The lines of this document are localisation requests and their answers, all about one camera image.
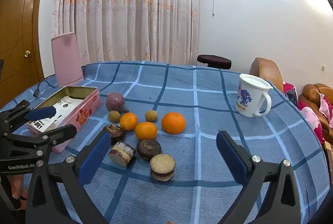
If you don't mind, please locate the brown longan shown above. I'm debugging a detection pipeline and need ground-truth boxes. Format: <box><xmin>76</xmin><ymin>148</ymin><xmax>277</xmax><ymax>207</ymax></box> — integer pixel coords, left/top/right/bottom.
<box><xmin>145</xmin><ymin>110</ymin><xmax>158</xmax><ymax>122</ymax></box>
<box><xmin>108</xmin><ymin>111</ymin><xmax>121</xmax><ymax>123</ymax></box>

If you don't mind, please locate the dark cloth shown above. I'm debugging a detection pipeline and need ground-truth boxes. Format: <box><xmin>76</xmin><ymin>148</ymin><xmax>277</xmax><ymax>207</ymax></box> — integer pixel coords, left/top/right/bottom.
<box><xmin>285</xmin><ymin>85</ymin><xmax>297</xmax><ymax>107</ymax></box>

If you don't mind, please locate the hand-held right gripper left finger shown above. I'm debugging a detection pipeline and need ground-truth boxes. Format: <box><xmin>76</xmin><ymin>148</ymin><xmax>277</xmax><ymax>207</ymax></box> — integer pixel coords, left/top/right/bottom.
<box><xmin>25</xmin><ymin>132</ymin><xmax>112</xmax><ymax>224</ymax></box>

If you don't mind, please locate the white printed mug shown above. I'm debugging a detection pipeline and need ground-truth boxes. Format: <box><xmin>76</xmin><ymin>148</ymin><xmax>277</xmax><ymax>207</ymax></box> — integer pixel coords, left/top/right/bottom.
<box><xmin>235</xmin><ymin>73</ymin><xmax>274</xmax><ymax>118</ymax></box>

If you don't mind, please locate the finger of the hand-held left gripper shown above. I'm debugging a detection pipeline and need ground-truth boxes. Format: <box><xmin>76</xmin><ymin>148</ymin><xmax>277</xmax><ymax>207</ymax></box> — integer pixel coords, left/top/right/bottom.
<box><xmin>0</xmin><ymin>100</ymin><xmax>57</xmax><ymax>134</ymax></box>
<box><xmin>0</xmin><ymin>124</ymin><xmax>78</xmax><ymax>156</ymax></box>

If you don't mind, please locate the pink tin box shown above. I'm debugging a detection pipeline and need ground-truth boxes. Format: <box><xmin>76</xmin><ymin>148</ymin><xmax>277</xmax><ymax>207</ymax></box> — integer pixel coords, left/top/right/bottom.
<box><xmin>26</xmin><ymin>86</ymin><xmax>101</xmax><ymax>154</ymax></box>

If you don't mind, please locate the purple passion fruit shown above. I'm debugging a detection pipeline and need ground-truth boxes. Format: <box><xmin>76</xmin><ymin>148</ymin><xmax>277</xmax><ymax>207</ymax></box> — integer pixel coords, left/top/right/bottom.
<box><xmin>106</xmin><ymin>92</ymin><xmax>130</xmax><ymax>113</ymax></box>

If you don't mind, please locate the dark round stool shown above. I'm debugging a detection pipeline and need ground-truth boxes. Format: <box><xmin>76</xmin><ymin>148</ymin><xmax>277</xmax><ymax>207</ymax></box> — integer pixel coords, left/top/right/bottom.
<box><xmin>197</xmin><ymin>54</ymin><xmax>232</xmax><ymax>70</ymax></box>

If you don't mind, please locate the black cable with plug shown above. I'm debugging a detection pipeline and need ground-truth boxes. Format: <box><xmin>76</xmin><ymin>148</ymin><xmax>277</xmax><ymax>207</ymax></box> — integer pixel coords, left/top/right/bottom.
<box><xmin>33</xmin><ymin>73</ymin><xmax>58</xmax><ymax>98</ymax></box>

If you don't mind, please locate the white printed paper card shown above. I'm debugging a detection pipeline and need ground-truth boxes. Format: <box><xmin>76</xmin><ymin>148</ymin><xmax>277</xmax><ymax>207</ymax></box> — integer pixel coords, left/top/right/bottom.
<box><xmin>32</xmin><ymin>96</ymin><xmax>85</xmax><ymax>133</ymax></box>

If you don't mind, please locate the dark cake with nut topping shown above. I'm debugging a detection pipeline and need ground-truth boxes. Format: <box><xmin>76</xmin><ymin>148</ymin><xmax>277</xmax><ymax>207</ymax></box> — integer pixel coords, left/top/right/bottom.
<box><xmin>103</xmin><ymin>124</ymin><xmax>124</xmax><ymax>145</ymax></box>

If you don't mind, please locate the small orange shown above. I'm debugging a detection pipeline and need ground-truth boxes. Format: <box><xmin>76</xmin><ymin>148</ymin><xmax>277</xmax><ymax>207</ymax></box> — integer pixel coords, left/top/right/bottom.
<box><xmin>119</xmin><ymin>112</ymin><xmax>138</xmax><ymax>131</ymax></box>
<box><xmin>135</xmin><ymin>122</ymin><xmax>158</xmax><ymax>141</ymax></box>

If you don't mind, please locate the large orange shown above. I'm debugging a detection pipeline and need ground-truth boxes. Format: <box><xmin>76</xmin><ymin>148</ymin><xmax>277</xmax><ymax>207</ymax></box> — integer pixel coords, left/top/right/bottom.
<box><xmin>161</xmin><ymin>112</ymin><xmax>187</xmax><ymax>135</ymax></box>

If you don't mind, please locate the round crumb-topped cake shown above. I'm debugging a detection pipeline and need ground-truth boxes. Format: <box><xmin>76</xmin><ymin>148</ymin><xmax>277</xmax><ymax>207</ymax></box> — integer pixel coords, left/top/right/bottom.
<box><xmin>150</xmin><ymin>153</ymin><xmax>176</xmax><ymax>182</ymax></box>

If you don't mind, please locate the blue plaid tablecloth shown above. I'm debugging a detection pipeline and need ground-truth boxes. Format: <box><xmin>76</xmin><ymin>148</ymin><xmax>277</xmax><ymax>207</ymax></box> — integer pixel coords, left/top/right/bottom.
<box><xmin>0</xmin><ymin>61</ymin><xmax>329</xmax><ymax>224</ymax></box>

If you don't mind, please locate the pink tall container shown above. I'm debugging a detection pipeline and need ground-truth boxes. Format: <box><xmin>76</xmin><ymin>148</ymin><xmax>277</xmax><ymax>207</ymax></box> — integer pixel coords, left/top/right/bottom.
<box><xmin>51</xmin><ymin>31</ymin><xmax>84</xmax><ymax>88</ymax></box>

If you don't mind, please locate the floral cream curtain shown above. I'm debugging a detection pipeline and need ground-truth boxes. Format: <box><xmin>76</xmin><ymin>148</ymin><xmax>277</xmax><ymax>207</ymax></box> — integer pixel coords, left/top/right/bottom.
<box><xmin>51</xmin><ymin>0</ymin><xmax>202</xmax><ymax>66</ymax></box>

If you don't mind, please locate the brown leather sofa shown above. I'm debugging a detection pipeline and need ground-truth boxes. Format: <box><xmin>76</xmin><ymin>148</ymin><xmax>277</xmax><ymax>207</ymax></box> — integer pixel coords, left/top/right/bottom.
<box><xmin>299</xmin><ymin>83</ymin><xmax>333</xmax><ymax>110</ymax></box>

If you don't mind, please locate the round chocolate cake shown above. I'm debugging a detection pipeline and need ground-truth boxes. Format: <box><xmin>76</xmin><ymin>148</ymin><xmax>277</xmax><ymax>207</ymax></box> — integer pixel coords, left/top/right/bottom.
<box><xmin>137</xmin><ymin>139</ymin><xmax>162</xmax><ymax>161</ymax></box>

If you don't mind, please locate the brown leather armchair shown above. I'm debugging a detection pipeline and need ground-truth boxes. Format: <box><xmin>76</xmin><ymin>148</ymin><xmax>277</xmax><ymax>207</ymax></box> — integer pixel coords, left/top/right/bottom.
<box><xmin>250</xmin><ymin>57</ymin><xmax>284</xmax><ymax>92</ymax></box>

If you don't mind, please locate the wooden door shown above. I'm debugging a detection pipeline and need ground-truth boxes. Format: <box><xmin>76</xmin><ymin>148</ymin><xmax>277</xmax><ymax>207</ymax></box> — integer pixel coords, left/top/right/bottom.
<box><xmin>0</xmin><ymin>0</ymin><xmax>56</xmax><ymax>110</ymax></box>

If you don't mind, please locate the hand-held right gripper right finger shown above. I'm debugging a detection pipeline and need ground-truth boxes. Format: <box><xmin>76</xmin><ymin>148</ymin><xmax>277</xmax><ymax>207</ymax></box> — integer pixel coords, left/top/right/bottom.
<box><xmin>216</xmin><ymin>130</ymin><xmax>309</xmax><ymax>224</ymax></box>

